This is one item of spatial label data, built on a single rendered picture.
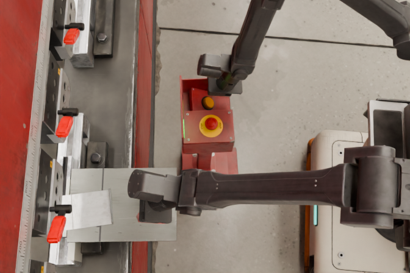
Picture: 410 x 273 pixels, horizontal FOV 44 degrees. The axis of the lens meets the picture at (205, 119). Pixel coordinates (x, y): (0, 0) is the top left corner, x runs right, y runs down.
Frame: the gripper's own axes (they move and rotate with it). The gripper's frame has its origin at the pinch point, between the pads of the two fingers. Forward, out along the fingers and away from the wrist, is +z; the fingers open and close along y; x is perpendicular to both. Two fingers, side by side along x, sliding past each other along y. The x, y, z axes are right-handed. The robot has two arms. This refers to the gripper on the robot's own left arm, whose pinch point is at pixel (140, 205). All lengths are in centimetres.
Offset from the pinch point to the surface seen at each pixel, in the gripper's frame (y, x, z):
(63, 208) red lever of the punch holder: 3.9, -20.9, -9.9
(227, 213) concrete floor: -14, 78, 78
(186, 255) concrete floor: 3, 63, 87
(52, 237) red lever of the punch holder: 10.0, -23.7, -14.1
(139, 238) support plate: 6.9, 2.9, 6.6
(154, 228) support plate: 4.4, 6.0, 4.7
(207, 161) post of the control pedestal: -31, 57, 60
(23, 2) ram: -27, -36, -28
